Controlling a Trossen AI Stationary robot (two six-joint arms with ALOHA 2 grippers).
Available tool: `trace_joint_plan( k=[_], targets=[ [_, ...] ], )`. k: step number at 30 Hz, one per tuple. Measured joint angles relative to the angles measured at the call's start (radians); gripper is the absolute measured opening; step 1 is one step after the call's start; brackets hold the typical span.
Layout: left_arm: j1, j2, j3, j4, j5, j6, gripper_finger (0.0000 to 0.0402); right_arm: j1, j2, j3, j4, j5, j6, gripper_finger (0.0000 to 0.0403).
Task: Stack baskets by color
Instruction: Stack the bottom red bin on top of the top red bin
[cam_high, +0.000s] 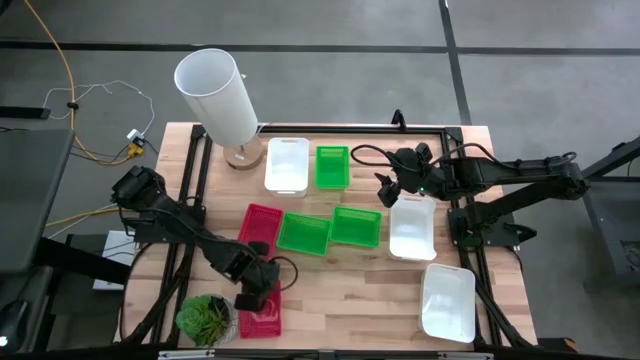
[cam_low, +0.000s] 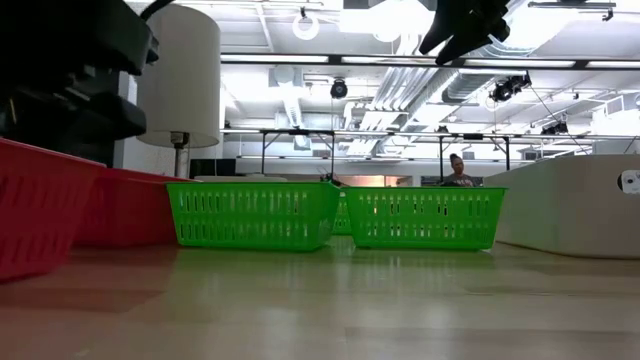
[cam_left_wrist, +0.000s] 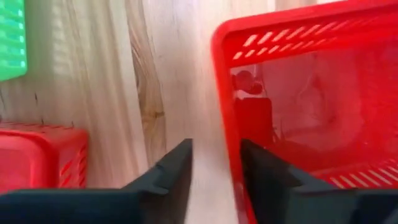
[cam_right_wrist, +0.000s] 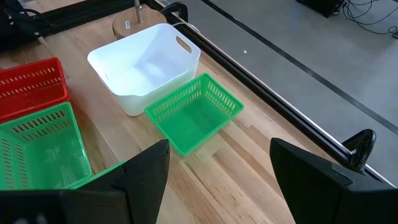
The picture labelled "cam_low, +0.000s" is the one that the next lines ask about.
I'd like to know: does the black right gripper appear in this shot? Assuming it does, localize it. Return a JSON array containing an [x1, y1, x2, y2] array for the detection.
[[418, 0, 512, 67]]

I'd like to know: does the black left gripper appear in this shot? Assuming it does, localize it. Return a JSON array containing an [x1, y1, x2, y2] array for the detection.
[[0, 0, 160, 143]]

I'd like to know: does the red plastic basket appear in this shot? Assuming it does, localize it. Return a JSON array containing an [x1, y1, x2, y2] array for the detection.
[[0, 138, 108, 283], [72, 167, 202, 249]]

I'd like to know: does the green plastic basket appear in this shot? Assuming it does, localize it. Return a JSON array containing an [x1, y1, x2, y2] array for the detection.
[[165, 180, 343, 253], [331, 191, 354, 237], [342, 186, 509, 252]]

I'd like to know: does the black ceiling spotlight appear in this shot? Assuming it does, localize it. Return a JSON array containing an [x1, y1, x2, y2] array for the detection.
[[540, 119, 570, 137], [488, 73, 533, 104]]

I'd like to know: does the white shade table lamp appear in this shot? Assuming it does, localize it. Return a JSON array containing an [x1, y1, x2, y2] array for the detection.
[[135, 3, 222, 180]]

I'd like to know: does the person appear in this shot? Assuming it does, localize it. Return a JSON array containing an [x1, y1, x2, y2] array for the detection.
[[441, 152, 477, 189]]

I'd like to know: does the white distant table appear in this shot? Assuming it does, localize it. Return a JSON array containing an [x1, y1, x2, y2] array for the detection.
[[193, 174, 289, 184]]

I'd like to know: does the white plastic bin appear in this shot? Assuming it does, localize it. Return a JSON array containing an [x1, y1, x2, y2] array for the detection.
[[482, 153, 640, 260]]

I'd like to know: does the black distant rig frame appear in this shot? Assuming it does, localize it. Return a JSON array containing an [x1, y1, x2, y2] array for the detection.
[[438, 132, 512, 188], [259, 128, 337, 184]]

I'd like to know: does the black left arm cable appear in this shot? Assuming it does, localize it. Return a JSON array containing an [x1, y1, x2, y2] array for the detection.
[[139, 0, 177, 22]]

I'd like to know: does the black hanging cable reel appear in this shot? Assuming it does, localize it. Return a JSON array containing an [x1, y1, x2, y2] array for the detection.
[[329, 76, 350, 101]]

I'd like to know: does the white ring ceiling light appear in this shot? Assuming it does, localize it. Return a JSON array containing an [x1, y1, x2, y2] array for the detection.
[[291, 6, 322, 42]]

